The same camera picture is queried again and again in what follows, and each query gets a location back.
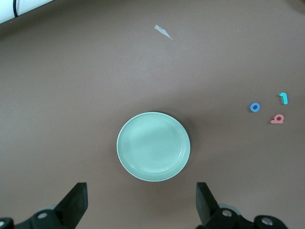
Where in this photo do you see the pink letter b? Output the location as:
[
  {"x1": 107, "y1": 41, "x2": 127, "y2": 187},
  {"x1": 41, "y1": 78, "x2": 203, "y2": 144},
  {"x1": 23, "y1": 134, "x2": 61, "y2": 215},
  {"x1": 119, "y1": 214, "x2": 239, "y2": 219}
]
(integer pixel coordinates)
[{"x1": 270, "y1": 114, "x2": 285, "y2": 125}]

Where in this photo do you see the black cable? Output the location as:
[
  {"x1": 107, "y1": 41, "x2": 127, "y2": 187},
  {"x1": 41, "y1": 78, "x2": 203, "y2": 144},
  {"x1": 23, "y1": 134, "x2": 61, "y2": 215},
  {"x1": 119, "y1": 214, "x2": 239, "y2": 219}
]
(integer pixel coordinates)
[{"x1": 12, "y1": 0, "x2": 20, "y2": 18}]

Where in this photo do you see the teal letter l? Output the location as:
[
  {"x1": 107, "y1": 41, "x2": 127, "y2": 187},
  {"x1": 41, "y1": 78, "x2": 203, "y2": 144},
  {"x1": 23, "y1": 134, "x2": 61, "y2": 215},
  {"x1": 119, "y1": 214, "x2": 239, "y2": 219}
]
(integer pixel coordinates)
[{"x1": 278, "y1": 92, "x2": 289, "y2": 105}]

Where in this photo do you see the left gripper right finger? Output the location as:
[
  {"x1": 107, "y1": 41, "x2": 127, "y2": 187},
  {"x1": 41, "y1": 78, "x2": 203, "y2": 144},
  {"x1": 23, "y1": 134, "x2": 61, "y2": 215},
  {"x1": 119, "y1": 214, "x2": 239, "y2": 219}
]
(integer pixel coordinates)
[{"x1": 196, "y1": 182, "x2": 255, "y2": 229}]

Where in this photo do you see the green plate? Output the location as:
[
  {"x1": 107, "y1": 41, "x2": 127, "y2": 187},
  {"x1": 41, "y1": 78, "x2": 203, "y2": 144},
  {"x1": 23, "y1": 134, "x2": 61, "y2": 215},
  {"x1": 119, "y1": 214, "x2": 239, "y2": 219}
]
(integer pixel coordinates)
[{"x1": 116, "y1": 111, "x2": 191, "y2": 183}]

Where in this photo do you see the grey tape scrap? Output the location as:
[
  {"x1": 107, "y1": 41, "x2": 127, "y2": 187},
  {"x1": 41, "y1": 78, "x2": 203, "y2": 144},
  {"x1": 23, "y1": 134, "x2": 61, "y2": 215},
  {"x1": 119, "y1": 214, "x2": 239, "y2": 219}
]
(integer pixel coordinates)
[{"x1": 154, "y1": 24, "x2": 174, "y2": 40}]

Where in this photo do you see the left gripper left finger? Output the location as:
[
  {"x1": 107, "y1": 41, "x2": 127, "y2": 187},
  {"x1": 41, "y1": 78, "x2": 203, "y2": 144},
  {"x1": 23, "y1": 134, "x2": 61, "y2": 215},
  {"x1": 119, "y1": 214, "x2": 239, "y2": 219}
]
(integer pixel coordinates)
[{"x1": 30, "y1": 182, "x2": 89, "y2": 229}]

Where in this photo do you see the white ledge board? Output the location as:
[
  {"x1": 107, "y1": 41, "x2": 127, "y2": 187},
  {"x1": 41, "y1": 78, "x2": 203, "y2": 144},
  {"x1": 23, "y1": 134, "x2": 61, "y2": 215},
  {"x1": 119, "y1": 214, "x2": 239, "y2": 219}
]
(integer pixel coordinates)
[{"x1": 0, "y1": 0, "x2": 55, "y2": 24}]

